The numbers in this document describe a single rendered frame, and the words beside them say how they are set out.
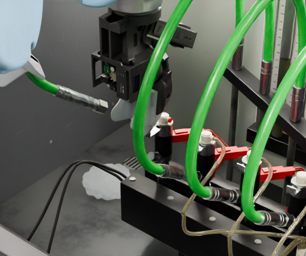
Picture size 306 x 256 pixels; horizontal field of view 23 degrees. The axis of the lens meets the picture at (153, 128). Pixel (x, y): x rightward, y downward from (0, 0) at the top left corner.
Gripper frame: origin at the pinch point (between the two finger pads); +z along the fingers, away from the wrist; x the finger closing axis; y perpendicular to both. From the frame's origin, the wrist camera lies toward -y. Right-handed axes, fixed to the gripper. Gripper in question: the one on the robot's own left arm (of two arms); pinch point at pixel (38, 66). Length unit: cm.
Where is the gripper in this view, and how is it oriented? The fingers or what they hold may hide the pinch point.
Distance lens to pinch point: 108.1
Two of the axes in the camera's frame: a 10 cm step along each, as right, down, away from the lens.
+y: -6.6, 7.5, 0.9
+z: 7.1, 5.7, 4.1
